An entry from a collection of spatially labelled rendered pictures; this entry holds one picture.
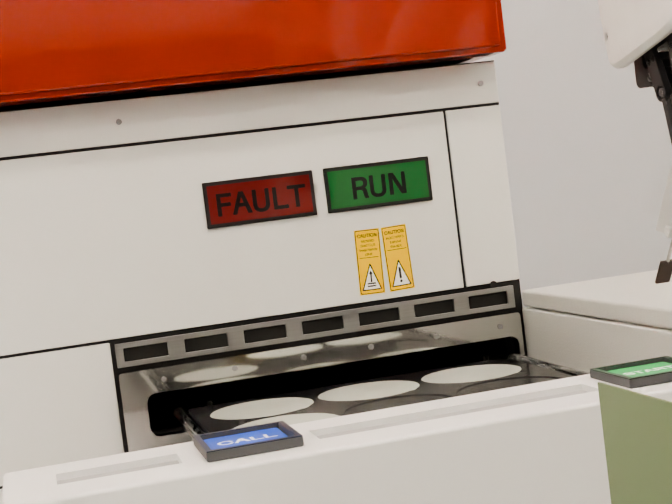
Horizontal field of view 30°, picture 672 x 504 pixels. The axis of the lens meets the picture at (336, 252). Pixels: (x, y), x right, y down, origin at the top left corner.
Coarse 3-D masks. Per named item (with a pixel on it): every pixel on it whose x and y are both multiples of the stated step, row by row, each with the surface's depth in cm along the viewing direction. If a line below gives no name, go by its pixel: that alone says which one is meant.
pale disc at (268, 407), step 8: (264, 400) 126; (272, 400) 125; (280, 400) 125; (288, 400) 124; (296, 400) 123; (304, 400) 123; (312, 400) 122; (224, 408) 124; (232, 408) 123; (240, 408) 123; (248, 408) 122; (256, 408) 122; (264, 408) 121; (272, 408) 121; (280, 408) 120; (288, 408) 119; (296, 408) 119; (216, 416) 120; (224, 416) 119; (232, 416) 119; (240, 416) 118; (248, 416) 118; (256, 416) 117; (264, 416) 117
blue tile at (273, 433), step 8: (248, 432) 75; (256, 432) 75; (264, 432) 75; (272, 432) 74; (280, 432) 74; (208, 440) 74; (216, 440) 74; (224, 440) 74; (232, 440) 73; (240, 440) 73; (248, 440) 73; (256, 440) 72; (264, 440) 72; (216, 448) 72
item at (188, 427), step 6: (180, 408) 125; (174, 414) 125; (180, 414) 122; (186, 414) 121; (180, 420) 121; (186, 420) 118; (192, 420) 118; (186, 426) 116; (192, 426) 115; (198, 426) 114; (186, 432) 116; (192, 432) 113; (198, 432) 111; (204, 432) 111; (192, 438) 112
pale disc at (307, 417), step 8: (280, 416) 116; (288, 416) 115; (296, 416) 115; (304, 416) 114; (312, 416) 114; (320, 416) 113; (328, 416) 113; (336, 416) 112; (248, 424) 114; (256, 424) 113; (288, 424) 111
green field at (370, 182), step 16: (336, 176) 133; (352, 176) 134; (368, 176) 134; (384, 176) 135; (400, 176) 135; (416, 176) 136; (336, 192) 133; (352, 192) 134; (368, 192) 134; (384, 192) 135; (400, 192) 135; (416, 192) 136; (336, 208) 133
